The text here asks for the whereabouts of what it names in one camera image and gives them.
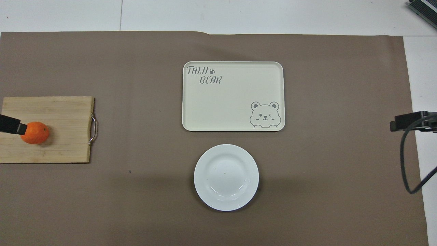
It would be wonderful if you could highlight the orange fruit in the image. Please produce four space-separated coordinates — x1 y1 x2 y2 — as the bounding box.
20 121 50 145

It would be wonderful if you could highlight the cream tray with bear print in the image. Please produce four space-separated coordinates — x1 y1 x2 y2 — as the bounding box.
182 61 285 132

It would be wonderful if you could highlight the black cable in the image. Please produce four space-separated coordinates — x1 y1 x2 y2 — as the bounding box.
400 113 437 194

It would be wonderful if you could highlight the wooden cutting board metal handle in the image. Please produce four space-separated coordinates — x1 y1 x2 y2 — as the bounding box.
0 96 98 164

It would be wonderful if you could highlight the white round plate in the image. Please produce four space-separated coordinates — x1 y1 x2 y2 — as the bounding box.
194 144 259 211

